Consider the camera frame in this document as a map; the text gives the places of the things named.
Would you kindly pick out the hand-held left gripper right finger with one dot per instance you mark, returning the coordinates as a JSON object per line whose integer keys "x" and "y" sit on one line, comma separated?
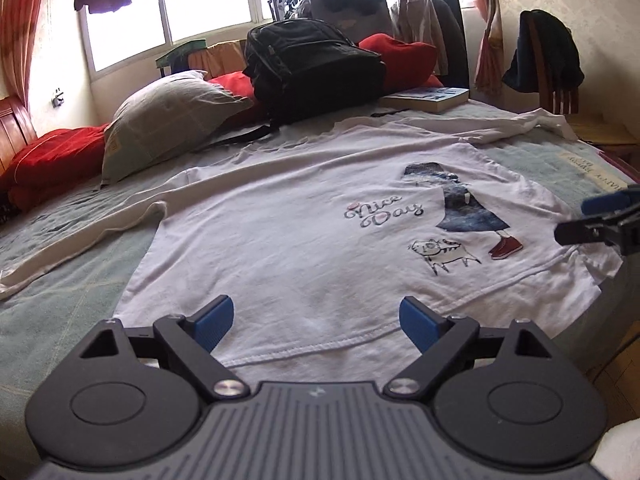
{"x": 417, "y": 322}

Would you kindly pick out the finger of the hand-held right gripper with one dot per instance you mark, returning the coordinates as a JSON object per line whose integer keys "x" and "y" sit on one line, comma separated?
{"x": 607, "y": 204}
{"x": 590, "y": 231}

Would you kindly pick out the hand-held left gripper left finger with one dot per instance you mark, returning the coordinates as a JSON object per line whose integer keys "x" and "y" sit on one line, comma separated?
{"x": 215, "y": 322}

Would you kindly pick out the white printed long-sleeve shirt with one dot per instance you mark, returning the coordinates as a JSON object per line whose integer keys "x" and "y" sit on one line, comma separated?
{"x": 280, "y": 240}

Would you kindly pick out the tan chair seat cushion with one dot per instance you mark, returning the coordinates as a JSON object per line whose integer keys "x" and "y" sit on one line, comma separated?
{"x": 610, "y": 135}

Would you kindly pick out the brown wooden chair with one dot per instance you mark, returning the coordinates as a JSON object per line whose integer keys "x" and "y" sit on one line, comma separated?
{"x": 562, "y": 95}

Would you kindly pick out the green checked bed blanket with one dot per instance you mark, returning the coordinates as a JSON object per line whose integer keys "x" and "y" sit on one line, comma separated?
{"x": 65, "y": 290}

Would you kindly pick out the dark teal garment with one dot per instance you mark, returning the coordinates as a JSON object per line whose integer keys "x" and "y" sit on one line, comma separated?
{"x": 545, "y": 55}

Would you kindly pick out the grey green pillow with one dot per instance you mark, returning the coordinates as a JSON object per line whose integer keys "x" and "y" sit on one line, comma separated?
{"x": 165, "y": 120}

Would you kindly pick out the orange patterned curtain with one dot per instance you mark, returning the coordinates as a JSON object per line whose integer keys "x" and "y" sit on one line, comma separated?
{"x": 485, "y": 35}
{"x": 25, "y": 25}

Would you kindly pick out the light blue paperback book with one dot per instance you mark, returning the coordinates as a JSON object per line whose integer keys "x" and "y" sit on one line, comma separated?
{"x": 425, "y": 97}

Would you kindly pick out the hanging black coat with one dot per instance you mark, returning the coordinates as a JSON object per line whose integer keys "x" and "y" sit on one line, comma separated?
{"x": 455, "y": 40}

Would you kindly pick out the person's white fleece jacket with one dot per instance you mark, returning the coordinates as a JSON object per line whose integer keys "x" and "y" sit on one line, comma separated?
{"x": 620, "y": 455}

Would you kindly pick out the folded red quilt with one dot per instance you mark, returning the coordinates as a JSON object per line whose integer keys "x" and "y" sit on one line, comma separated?
{"x": 50, "y": 160}

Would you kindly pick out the dark patterned cloth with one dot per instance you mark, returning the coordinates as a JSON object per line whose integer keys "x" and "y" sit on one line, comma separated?
{"x": 4, "y": 212}

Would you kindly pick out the hanging beige jacket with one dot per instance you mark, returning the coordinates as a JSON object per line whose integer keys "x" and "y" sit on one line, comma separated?
{"x": 417, "y": 30}

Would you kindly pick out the brown cardboard box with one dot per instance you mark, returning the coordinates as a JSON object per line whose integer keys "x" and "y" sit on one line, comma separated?
{"x": 225, "y": 57}

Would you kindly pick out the green board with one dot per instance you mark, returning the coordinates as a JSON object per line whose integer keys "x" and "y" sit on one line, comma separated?
{"x": 180, "y": 55}

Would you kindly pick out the black backpack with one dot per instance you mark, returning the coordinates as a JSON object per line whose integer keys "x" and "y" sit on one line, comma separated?
{"x": 310, "y": 65}

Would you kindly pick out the glossy wooden headboard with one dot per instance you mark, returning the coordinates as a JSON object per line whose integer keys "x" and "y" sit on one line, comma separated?
{"x": 15, "y": 125}

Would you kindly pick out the bright window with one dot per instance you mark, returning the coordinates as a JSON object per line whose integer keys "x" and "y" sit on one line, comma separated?
{"x": 210, "y": 10}

